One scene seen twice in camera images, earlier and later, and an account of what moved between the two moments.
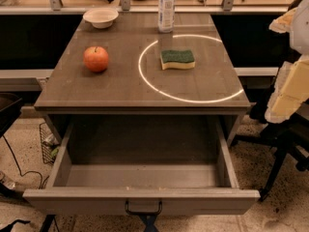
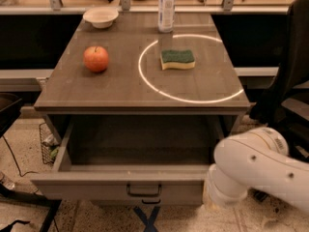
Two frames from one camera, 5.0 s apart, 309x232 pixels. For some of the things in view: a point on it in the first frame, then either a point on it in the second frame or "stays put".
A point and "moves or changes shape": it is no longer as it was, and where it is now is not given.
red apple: (96, 58) stays put
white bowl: (100, 17) stays put
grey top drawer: (104, 162) moves or changes shape
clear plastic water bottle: (166, 9) stays put
